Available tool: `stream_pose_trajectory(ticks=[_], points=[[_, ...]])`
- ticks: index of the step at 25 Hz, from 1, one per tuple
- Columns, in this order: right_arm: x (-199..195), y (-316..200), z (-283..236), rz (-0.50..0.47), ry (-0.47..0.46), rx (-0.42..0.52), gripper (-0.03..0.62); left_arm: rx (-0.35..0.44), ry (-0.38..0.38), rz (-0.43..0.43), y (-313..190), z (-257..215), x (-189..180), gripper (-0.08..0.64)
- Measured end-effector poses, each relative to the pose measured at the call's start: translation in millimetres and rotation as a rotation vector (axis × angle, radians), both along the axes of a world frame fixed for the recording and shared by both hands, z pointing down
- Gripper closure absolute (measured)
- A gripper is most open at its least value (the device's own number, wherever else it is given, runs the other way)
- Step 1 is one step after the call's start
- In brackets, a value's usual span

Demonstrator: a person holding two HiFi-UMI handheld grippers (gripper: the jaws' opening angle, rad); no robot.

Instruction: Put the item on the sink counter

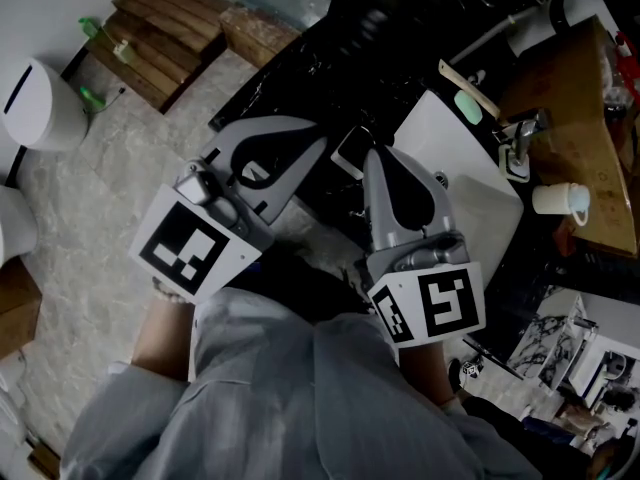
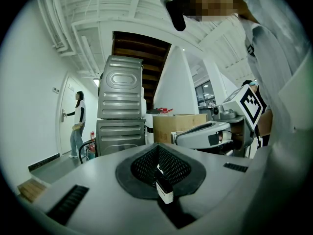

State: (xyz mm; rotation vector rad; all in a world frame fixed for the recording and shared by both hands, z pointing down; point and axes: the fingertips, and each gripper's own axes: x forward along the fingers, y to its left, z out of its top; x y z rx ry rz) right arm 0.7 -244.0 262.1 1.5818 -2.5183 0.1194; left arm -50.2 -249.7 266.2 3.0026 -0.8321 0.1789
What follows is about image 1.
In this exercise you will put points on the red item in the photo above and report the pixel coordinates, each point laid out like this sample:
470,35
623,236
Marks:
627,63

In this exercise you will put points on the white marble pedestal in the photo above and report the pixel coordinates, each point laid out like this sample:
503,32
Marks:
555,338

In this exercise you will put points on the white appliance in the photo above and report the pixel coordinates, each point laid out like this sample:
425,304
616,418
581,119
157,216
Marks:
605,363

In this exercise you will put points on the brown cardboard box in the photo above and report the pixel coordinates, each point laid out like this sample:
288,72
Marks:
17,308

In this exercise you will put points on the white sink basin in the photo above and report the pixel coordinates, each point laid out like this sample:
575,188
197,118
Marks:
430,128

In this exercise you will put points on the person's left forearm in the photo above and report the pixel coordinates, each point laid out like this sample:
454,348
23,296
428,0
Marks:
162,338

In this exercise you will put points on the person's right forearm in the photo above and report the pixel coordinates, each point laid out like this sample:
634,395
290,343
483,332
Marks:
425,373

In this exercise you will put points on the person's grey shirt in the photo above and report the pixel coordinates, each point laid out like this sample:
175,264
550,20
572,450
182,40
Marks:
300,393

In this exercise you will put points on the small pale item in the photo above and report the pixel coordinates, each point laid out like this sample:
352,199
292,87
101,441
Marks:
122,50

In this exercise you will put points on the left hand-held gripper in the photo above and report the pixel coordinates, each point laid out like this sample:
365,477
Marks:
180,248

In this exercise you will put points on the white mug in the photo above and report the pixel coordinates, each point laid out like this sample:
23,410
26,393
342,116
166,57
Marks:
555,200

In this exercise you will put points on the wooden step platform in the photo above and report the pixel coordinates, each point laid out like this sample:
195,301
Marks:
165,38

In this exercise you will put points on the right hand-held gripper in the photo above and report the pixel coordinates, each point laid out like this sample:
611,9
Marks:
445,303

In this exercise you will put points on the metal sink drain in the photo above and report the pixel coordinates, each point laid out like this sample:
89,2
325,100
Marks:
442,179

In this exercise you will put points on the green bottle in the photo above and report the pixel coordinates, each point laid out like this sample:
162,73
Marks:
90,25
92,99

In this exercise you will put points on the green soap bar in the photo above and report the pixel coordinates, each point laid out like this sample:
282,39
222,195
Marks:
468,107

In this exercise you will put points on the chrome faucet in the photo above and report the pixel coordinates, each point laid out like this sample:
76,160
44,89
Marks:
522,138

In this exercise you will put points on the small black white cube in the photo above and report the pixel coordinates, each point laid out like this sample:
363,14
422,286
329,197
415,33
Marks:
470,369

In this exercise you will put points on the small white bottle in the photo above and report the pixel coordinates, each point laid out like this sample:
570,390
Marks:
476,78

